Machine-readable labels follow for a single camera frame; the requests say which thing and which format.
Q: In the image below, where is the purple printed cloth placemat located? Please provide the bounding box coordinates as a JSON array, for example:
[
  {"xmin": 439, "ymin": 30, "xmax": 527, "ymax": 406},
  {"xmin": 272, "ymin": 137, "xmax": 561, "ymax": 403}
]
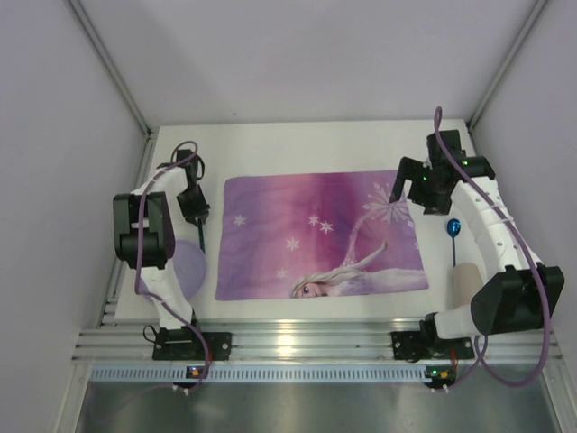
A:
[{"xmin": 215, "ymin": 170, "xmax": 429, "ymax": 301}]

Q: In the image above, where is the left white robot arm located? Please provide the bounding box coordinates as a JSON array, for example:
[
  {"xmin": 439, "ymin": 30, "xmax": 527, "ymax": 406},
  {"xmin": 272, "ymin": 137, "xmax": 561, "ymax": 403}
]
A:
[{"xmin": 112, "ymin": 141, "xmax": 210, "ymax": 336}]

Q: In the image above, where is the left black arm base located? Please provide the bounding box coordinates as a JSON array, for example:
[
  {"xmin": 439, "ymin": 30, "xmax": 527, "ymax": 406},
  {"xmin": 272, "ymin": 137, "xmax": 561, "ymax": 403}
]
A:
[{"xmin": 151, "ymin": 328, "xmax": 233, "ymax": 361}]

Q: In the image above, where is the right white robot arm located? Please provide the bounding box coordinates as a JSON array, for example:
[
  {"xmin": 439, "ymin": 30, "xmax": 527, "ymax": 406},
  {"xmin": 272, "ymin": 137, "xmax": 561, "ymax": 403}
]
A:
[{"xmin": 389, "ymin": 130, "xmax": 565, "ymax": 340}]

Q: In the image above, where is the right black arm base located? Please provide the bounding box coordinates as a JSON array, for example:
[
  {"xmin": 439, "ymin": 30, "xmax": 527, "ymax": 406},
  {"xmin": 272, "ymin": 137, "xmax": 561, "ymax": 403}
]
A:
[{"xmin": 390, "ymin": 331, "xmax": 474, "ymax": 363}]

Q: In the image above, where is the blue spoon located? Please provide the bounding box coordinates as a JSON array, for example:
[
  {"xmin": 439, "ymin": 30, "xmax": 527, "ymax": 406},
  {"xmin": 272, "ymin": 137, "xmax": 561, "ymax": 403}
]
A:
[{"xmin": 445, "ymin": 218, "xmax": 462, "ymax": 267}]

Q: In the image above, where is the lilac plastic plate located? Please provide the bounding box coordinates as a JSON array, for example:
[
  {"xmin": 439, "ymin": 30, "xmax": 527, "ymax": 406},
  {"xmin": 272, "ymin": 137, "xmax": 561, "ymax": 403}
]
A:
[{"xmin": 134, "ymin": 239, "xmax": 207, "ymax": 310}]

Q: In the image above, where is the beige paper cup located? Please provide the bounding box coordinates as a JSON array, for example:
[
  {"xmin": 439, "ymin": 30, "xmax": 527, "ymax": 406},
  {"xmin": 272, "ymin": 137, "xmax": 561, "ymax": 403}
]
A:
[{"xmin": 451, "ymin": 263, "xmax": 483, "ymax": 308}]

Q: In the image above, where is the fork with teal handle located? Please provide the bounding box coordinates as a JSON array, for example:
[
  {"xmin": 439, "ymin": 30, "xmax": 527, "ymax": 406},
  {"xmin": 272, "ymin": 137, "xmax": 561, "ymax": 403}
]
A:
[{"xmin": 197, "ymin": 217, "xmax": 206, "ymax": 254}]

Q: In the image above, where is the left aluminium frame post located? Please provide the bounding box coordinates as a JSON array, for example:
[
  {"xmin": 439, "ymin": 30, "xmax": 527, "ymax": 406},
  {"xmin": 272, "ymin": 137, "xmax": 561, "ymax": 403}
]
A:
[{"xmin": 64, "ymin": 0, "xmax": 152, "ymax": 136}]

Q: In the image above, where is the aluminium frame post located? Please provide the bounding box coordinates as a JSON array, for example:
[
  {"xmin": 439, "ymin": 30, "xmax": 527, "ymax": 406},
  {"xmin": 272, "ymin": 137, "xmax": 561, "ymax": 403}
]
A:
[
  {"xmin": 466, "ymin": 0, "xmax": 551, "ymax": 134},
  {"xmin": 64, "ymin": 0, "xmax": 152, "ymax": 136}
]

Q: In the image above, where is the aluminium mounting rail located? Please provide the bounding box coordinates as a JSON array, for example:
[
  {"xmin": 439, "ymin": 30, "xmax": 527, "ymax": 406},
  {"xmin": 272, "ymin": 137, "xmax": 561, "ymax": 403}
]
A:
[{"xmin": 70, "ymin": 318, "xmax": 563, "ymax": 364}]

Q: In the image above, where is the slotted grey cable duct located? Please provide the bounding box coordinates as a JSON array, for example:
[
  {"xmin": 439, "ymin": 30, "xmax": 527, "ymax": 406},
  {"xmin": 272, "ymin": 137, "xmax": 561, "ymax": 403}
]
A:
[{"xmin": 90, "ymin": 364, "xmax": 455, "ymax": 383}]

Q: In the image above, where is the right aluminium frame post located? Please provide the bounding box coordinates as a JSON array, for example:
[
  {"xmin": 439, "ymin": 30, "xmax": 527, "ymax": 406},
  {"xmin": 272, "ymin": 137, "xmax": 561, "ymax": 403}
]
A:
[{"xmin": 466, "ymin": 0, "xmax": 551, "ymax": 134}]

